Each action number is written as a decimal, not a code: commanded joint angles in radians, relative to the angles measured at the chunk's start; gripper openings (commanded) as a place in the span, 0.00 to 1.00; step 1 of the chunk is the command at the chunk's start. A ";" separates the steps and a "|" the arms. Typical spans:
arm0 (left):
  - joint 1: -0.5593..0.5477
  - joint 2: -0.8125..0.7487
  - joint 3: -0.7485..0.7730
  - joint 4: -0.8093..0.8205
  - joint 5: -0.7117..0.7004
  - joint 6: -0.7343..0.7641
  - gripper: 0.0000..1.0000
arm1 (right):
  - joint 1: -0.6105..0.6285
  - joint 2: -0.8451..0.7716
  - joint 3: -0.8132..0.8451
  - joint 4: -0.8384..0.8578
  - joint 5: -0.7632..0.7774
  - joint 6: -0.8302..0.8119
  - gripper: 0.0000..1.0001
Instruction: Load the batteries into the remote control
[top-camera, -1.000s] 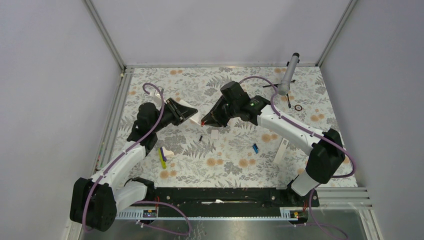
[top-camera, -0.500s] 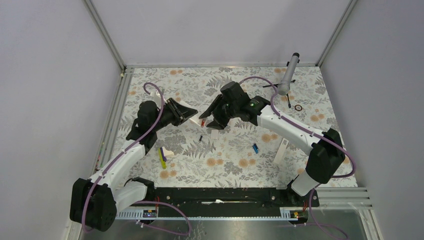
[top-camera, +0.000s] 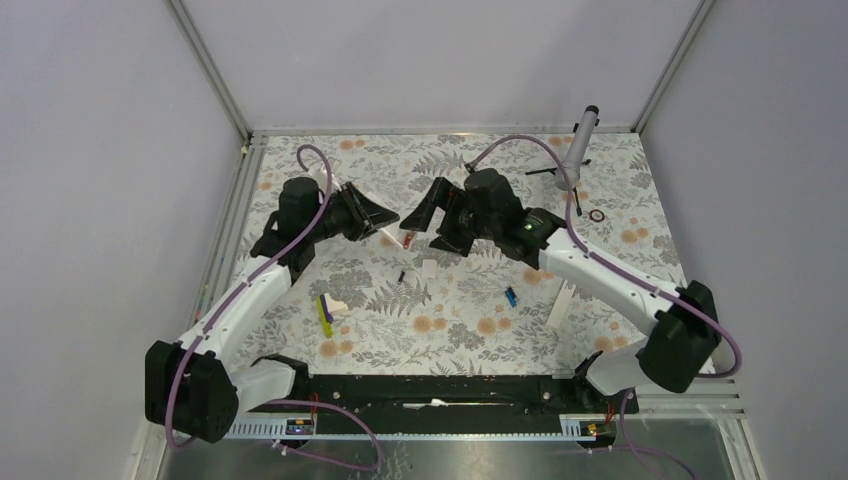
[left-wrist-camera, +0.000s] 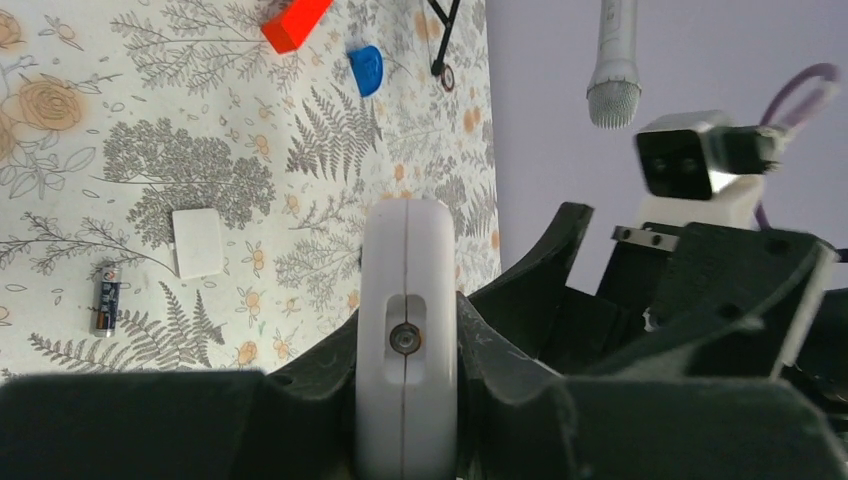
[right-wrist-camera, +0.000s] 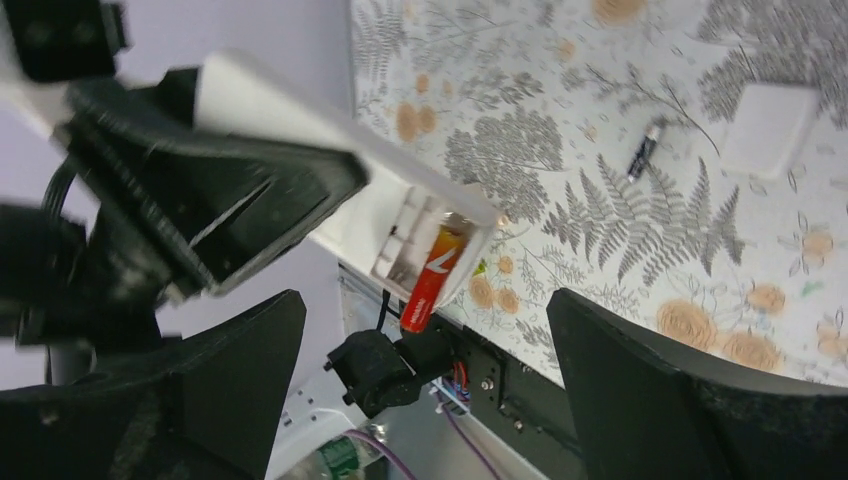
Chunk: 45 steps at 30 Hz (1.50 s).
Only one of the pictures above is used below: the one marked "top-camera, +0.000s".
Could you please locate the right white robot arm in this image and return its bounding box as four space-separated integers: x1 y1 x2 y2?
400 169 721 412

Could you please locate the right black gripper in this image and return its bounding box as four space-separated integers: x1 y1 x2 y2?
399 177 500 258

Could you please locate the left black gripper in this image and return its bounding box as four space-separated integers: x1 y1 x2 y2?
307 182 399 243

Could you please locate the grey microphone on stand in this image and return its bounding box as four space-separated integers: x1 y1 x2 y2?
530 105 599 215

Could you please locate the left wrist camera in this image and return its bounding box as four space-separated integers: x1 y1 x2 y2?
308 164 340 197

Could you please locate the purple green block stack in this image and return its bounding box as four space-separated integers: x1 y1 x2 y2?
315 294 349 339

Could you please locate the white rectangular stick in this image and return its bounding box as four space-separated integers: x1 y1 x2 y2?
546 281 575 330

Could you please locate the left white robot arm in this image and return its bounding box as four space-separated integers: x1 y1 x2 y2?
144 177 399 443

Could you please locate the white battery cover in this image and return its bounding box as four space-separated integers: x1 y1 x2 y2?
421 259 438 279

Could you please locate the blue battery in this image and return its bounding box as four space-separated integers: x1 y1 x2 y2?
505 287 517 308

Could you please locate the white remote control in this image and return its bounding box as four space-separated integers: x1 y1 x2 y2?
364 190 404 250

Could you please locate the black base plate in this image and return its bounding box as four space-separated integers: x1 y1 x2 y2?
247 374 641 437

